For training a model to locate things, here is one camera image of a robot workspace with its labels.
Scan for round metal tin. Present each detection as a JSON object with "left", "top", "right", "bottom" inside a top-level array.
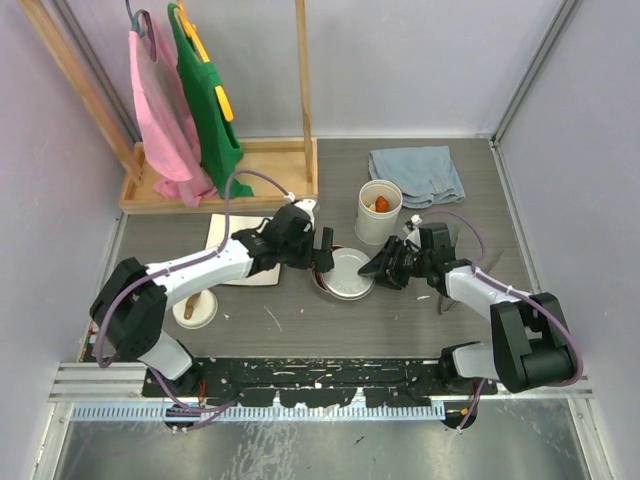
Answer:
[{"left": 311, "top": 245, "right": 345, "bottom": 299}]

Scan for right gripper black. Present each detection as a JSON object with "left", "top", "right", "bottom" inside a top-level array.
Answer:
[{"left": 359, "top": 235, "right": 431, "bottom": 290}]

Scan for grey hanger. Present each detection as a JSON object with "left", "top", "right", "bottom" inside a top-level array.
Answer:
[{"left": 125, "top": 0, "right": 157, "bottom": 61}]

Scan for metal tongs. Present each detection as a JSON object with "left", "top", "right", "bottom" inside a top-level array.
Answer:
[{"left": 436, "top": 227, "right": 505, "bottom": 316}]

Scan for white lid brown handle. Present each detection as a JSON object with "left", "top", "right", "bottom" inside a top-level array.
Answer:
[{"left": 172, "top": 290, "right": 218, "bottom": 330}]

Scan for purple cable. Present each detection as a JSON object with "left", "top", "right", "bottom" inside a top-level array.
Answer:
[
  {"left": 412, "top": 209, "right": 586, "bottom": 431},
  {"left": 94, "top": 169, "right": 296, "bottom": 431}
]

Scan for yellow hanger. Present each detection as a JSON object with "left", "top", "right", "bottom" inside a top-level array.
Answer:
[{"left": 177, "top": 0, "right": 234, "bottom": 122}]

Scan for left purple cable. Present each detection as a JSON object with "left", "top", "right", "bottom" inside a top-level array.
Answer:
[{"left": 94, "top": 169, "right": 296, "bottom": 431}]

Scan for pink apron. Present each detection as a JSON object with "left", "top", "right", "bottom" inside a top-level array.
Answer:
[{"left": 128, "top": 16, "right": 217, "bottom": 207}]

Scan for round metal tin lid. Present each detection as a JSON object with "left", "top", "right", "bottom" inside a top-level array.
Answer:
[{"left": 318, "top": 247, "right": 375, "bottom": 301}]

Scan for white square plate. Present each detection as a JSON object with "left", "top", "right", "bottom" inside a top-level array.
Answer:
[{"left": 205, "top": 214, "right": 280, "bottom": 287}]

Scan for green apron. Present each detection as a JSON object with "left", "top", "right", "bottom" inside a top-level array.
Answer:
[{"left": 167, "top": 3, "right": 244, "bottom": 197}]

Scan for white cylindrical container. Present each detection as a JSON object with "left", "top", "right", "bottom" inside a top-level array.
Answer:
[{"left": 355, "top": 180, "right": 402, "bottom": 245}]

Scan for orange shrimp piece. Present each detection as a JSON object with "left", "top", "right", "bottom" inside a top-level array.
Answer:
[{"left": 374, "top": 196, "right": 389, "bottom": 213}]

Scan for blue cloth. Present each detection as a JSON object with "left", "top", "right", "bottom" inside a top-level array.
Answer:
[{"left": 368, "top": 146, "right": 466, "bottom": 209}]

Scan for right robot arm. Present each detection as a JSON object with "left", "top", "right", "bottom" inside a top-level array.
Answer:
[{"left": 358, "top": 216, "right": 584, "bottom": 394}]

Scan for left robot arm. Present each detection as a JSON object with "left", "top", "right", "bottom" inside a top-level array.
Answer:
[{"left": 89, "top": 199, "right": 334, "bottom": 396}]

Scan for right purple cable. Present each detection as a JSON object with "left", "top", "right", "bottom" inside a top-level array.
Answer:
[{"left": 412, "top": 209, "right": 586, "bottom": 431}]

